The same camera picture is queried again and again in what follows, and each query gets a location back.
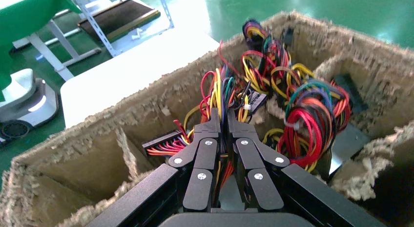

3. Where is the white metal rack dark shelf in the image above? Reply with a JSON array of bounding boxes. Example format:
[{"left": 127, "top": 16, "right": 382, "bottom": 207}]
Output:
[{"left": 66, "top": 0, "right": 175, "bottom": 58}]

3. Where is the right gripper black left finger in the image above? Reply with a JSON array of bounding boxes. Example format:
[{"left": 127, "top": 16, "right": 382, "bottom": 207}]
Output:
[{"left": 168, "top": 108, "right": 222, "bottom": 211}]

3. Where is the silver power supply with cables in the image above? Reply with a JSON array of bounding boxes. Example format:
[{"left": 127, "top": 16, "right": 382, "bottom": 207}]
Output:
[
  {"left": 242, "top": 19, "right": 293, "bottom": 94},
  {"left": 142, "top": 41, "right": 269, "bottom": 200},
  {"left": 262, "top": 63, "right": 371, "bottom": 174}
]

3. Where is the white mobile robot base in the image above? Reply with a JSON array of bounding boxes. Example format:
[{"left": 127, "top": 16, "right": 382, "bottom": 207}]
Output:
[{"left": 0, "top": 68, "right": 61, "bottom": 146}]

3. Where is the worn cardboard box with dividers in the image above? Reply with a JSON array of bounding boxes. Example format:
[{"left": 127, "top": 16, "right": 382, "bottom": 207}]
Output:
[{"left": 0, "top": 10, "right": 414, "bottom": 227}]

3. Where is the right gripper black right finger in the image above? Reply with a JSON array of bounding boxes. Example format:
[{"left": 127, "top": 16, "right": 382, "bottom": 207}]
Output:
[{"left": 227, "top": 108, "right": 290, "bottom": 211}]

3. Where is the green cloth covered table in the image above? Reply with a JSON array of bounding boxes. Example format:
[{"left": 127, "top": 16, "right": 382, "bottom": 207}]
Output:
[{"left": 0, "top": 0, "right": 103, "bottom": 102}]

